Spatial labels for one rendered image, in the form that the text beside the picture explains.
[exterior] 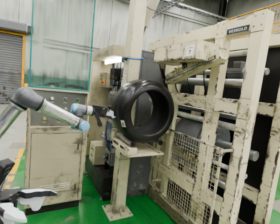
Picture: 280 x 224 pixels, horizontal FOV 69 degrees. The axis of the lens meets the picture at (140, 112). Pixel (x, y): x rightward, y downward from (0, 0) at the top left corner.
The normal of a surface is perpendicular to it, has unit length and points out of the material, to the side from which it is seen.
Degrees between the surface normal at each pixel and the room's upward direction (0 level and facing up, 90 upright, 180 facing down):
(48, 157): 90
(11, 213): 34
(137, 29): 90
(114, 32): 90
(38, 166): 90
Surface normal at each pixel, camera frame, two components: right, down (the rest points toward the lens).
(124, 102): -0.28, -0.13
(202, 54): 0.47, 0.16
